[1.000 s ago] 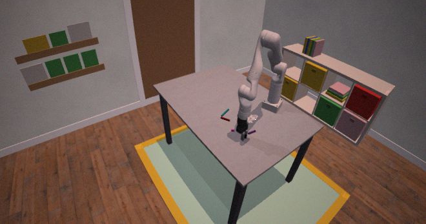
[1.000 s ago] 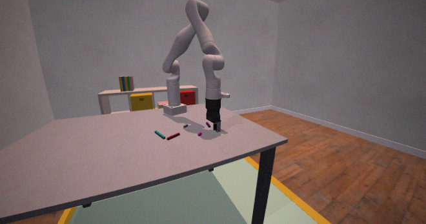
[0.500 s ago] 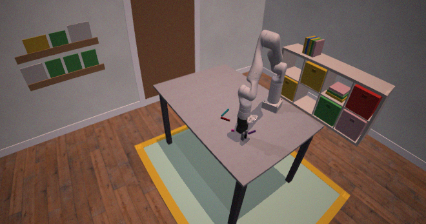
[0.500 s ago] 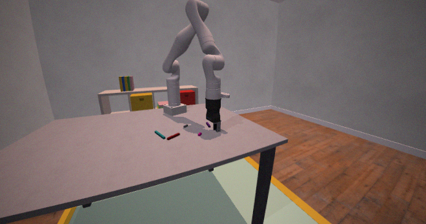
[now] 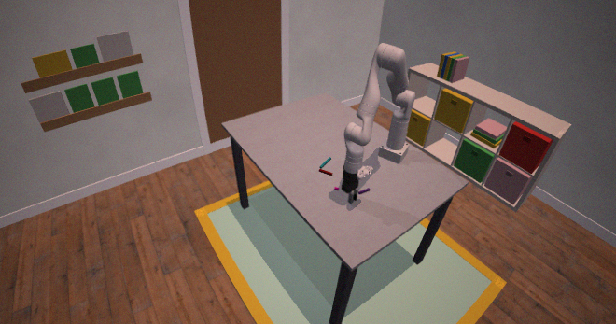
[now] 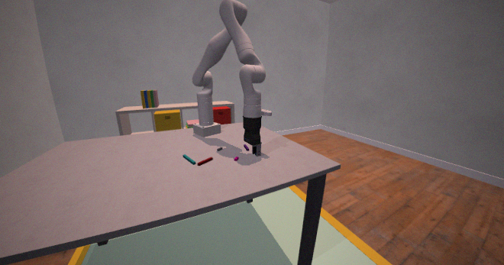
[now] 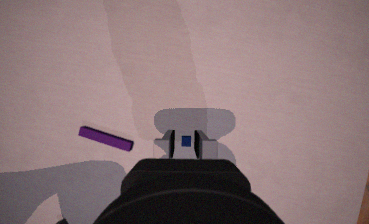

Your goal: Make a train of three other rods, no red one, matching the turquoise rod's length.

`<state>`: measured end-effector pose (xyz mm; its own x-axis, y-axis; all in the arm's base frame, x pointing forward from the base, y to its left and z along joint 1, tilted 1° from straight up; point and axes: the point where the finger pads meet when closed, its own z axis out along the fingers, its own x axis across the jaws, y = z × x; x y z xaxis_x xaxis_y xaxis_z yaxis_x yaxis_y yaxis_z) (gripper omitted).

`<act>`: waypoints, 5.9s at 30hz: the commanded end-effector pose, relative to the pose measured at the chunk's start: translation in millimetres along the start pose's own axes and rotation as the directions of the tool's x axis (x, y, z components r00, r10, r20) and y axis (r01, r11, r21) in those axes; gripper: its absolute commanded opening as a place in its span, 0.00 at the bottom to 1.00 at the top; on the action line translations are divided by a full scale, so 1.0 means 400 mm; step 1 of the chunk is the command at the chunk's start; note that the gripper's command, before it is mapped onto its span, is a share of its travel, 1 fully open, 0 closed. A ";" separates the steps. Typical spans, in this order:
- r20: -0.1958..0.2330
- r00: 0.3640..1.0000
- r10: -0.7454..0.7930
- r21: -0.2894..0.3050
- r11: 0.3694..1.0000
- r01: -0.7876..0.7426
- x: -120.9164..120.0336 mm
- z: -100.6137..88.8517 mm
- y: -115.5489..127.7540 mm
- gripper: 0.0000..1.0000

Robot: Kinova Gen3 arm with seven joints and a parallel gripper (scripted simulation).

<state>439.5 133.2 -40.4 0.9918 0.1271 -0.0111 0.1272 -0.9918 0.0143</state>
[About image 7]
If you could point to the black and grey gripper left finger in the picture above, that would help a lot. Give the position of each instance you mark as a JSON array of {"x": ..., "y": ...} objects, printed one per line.
[{"x": 164, "y": 147}]

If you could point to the grey rod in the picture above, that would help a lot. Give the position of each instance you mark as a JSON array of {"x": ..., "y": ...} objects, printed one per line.
[{"x": 63, "y": 221}]

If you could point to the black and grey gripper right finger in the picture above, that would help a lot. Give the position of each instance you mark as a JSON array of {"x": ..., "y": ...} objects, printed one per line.
[{"x": 204, "y": 147}]

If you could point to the purple rod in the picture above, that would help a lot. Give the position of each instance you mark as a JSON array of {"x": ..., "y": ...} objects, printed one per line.
[{"x": 106, "y": 138}]

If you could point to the small blue cube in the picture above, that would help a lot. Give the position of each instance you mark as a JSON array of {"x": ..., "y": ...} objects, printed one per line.
[{"x": 186, "y": 141}]

